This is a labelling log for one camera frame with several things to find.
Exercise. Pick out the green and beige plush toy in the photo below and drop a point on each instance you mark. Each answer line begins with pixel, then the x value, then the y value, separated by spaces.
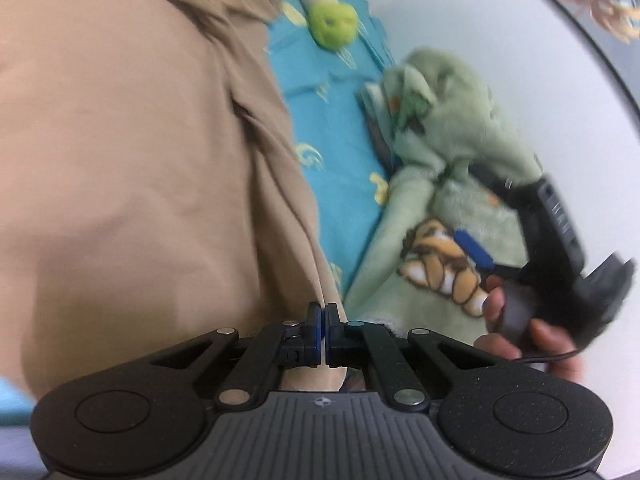
pixel 330 15

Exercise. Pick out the framed leaf wall picture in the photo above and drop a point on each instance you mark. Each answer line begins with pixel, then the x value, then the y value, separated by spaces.
pixel 600 5

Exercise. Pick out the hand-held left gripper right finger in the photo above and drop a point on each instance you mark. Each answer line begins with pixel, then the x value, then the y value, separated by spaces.
pixel 331 332

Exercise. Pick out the teal printed bed sheet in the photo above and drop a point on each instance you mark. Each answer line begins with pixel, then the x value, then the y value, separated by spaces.
pixel 335 125

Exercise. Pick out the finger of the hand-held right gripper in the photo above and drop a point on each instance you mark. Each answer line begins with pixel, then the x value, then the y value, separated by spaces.
pixel 500 184
pixel 474 249

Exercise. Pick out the tan garment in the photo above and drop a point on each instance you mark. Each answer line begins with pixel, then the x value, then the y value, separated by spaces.
pixel 140 160

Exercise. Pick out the green fleece blanket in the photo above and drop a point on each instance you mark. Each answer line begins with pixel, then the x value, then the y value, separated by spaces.
pixel 450 120

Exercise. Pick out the person's right hand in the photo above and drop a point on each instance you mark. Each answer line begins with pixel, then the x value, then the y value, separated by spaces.
pixel 547 342

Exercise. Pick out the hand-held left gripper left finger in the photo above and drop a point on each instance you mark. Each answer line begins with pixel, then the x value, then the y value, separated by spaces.
pixel 314 332

